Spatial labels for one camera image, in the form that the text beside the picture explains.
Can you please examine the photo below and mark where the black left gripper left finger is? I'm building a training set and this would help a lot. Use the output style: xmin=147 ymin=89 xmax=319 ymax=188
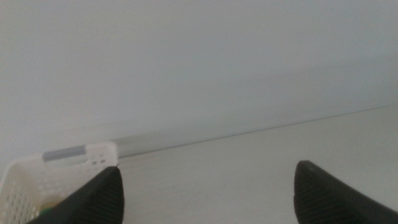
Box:
xmin=26 ymin=166 xmax=125 ymax=224

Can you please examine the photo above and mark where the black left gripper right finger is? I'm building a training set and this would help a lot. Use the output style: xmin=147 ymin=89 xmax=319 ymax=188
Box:
xmin=293 ymin=160 xmax=398 ymax=224

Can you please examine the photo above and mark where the white perforated plastic basket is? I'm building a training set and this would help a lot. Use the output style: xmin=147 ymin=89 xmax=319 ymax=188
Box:
xmin=0 ymin=141 xmax=119 ymax=224

